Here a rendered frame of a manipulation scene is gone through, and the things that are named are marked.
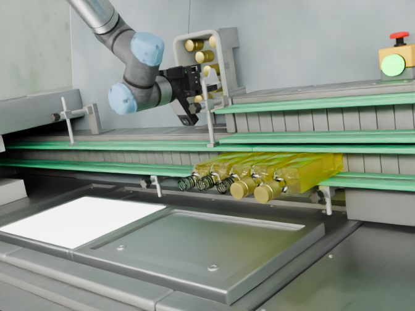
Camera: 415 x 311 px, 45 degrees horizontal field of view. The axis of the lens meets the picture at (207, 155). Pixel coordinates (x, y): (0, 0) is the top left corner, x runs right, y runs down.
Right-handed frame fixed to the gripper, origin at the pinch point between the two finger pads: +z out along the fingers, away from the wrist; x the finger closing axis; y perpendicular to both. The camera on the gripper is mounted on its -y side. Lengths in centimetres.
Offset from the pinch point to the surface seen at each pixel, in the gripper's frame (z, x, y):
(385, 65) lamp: -5, -51, 3
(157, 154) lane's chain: -7.7, 20.2, -19.2
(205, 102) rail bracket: -16.3, -10.5, -2.0
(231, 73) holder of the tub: 0.4, -6.2, 3.3
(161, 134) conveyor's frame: -7.2, 17.6, -13.0
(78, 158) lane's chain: -8, 64, -23
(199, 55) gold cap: -0.8, 3.5, 8.9
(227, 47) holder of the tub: 0.2, -6.2, 10.4
